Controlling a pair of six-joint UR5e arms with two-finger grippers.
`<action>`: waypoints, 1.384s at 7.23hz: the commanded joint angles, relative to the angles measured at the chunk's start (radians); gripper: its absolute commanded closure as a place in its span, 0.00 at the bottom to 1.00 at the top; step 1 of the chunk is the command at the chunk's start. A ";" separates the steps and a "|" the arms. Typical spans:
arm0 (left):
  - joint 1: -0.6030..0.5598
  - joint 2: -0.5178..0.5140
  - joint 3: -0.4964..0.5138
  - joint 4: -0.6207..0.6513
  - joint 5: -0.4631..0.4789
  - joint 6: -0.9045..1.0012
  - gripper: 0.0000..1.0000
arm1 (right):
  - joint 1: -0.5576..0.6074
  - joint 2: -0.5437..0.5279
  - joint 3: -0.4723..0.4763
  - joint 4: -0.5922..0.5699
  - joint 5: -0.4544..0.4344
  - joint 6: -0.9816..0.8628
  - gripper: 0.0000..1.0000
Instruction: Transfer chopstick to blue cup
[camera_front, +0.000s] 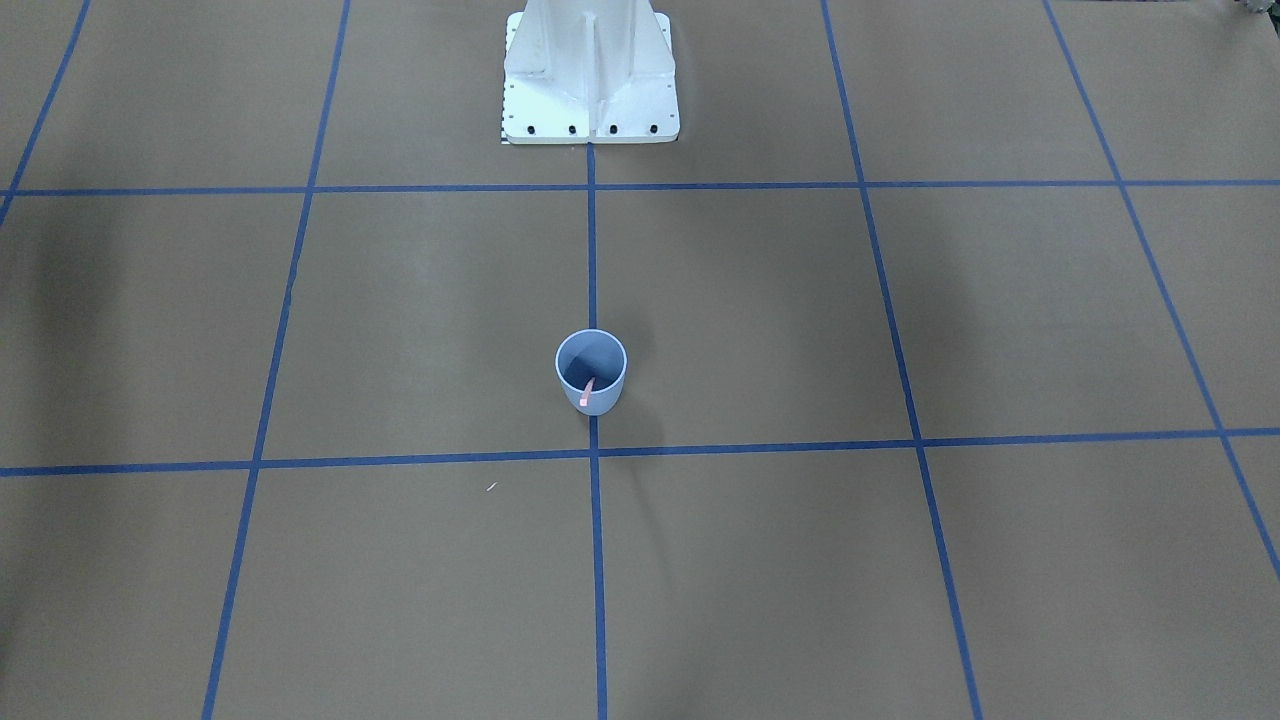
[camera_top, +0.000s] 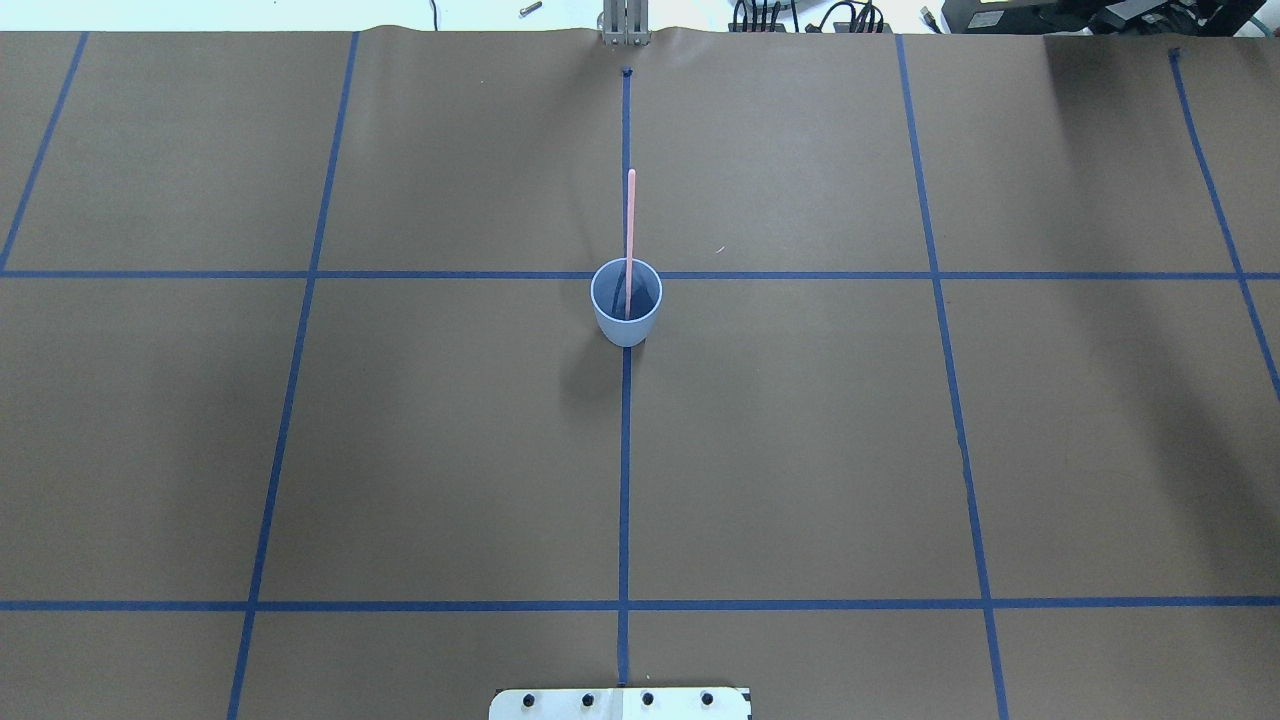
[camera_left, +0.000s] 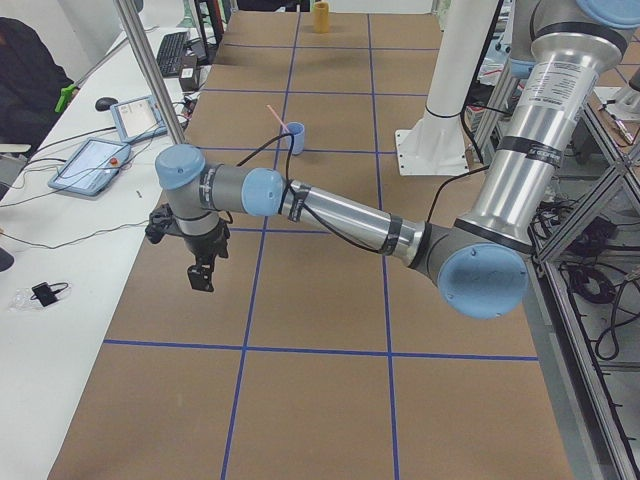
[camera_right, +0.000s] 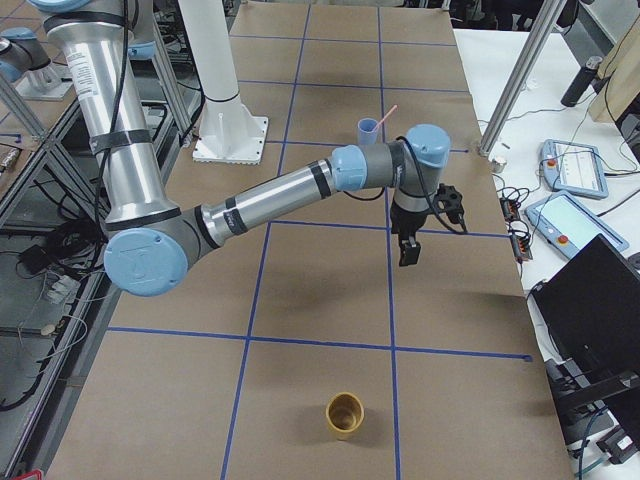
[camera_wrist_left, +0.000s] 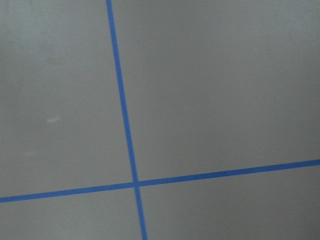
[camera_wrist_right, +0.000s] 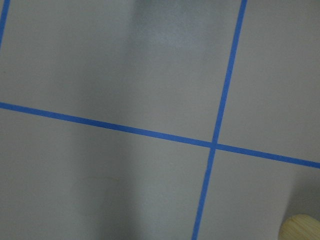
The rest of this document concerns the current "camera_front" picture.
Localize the light blue plastic cup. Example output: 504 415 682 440
554 329 628 416

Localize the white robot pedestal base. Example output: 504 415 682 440
500 1 681 145

